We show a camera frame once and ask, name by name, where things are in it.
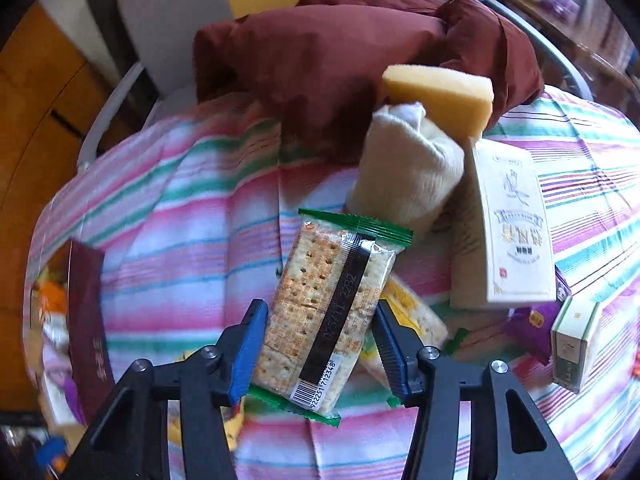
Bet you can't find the maroon padded jacket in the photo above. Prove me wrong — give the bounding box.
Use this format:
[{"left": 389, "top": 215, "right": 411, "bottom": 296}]
[{"left": 192, "top": 0, "right": 546, "bottom": 166}]

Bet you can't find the gold and maroon cardboard box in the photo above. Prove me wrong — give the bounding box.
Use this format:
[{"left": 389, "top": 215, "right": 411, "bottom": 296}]
[{"left": 25, "top": 237, "right": 121, "bottom": 441}]

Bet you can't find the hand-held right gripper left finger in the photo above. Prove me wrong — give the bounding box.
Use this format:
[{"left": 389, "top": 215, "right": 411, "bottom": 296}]
[{"left": 60, "top": 299, "right": 271, "bottom": 480}]

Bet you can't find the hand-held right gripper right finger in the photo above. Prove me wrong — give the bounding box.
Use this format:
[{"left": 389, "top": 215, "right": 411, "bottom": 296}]
[{"left": 372, "top": 300, "right": 581, "bottom": 480}]

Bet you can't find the cream white sock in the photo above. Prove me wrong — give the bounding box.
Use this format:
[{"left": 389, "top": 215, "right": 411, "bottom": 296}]
[{"left": 346, "top": 101, "right": 468, "bottom": 238}]

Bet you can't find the tall white carton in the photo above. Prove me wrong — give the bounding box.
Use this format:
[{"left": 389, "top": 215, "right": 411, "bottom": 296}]
[{"left": 449, "top": 137, "right": 558, "bottom": 311}]

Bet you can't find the yellow sponge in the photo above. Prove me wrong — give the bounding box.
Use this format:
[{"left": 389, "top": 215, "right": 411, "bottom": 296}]
[{"left": 381, "top": 65, "right": 495, "bottom": 142}]

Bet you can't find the purple snack packet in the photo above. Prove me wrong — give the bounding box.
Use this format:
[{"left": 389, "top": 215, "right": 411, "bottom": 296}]
[{"left": 502, "top": 265, "right": 573, "bottom": 366}]

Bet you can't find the small purple box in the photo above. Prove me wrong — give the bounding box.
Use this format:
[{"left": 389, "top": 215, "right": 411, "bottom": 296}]
[{"left": 542, "top": 0, "right": 581, "bottom": 18}]

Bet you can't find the wooden side table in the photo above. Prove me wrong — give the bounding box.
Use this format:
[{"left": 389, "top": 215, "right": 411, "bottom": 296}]
[{"left": 482, "top": 0, "right": 636, "bottom": 91}]

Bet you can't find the yellow snack packet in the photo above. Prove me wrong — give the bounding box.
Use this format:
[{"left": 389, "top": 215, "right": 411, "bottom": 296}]
[{"left": 167, "top": 350, "right": 246, "bottom": 453}]

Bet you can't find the orange snack bag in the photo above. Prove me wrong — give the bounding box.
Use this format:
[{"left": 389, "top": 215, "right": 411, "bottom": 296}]
[{"left": 32, "top": 277, "right": 68, "bottom": 311}]

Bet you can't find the small green white box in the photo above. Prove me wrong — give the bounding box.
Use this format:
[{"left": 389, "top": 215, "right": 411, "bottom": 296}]
[{"left": 550, "top": 295, "right": 603, "bottom": 395}]

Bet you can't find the pink green striped sheet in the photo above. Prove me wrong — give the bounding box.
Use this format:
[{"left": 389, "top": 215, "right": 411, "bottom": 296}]
[{"left": 25, "top": 85, "right": 640, "bottom": 480}]

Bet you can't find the grey yellow blue chair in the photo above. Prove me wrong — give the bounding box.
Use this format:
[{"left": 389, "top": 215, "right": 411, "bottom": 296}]
[{"left": 75, "top": 0, "right": 596, "bottom": 171}]

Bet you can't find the orange wooden wardrobe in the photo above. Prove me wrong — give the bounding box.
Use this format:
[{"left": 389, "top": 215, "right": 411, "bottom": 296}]
[{"left": 0, "top": 0, "right": 151, "bottom": 406}]

